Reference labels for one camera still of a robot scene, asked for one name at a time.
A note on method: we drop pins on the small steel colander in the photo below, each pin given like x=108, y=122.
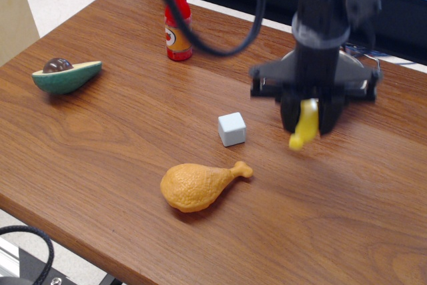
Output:
x=311, y=70

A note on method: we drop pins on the toy avocado half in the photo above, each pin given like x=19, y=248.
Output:
x=59, y=76

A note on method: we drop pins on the toy chicken drumstick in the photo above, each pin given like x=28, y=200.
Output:
x=193, y=187

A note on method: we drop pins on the beige cabinet panel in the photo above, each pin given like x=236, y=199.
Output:
x=18, y=28

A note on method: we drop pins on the red toy ketchup bottle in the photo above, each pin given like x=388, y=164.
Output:
x=177, y=46

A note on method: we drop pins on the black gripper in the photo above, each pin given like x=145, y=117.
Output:
x=332, y=100

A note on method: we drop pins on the yellow toy banana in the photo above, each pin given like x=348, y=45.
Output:
x=307, y=125

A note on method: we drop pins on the aluminium rail with black bracket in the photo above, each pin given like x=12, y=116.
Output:
x=20, y=267

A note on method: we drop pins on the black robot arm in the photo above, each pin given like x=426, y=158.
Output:
x=326, y=24

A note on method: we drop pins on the pale blue cube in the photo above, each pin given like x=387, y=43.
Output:
x=232, y=129

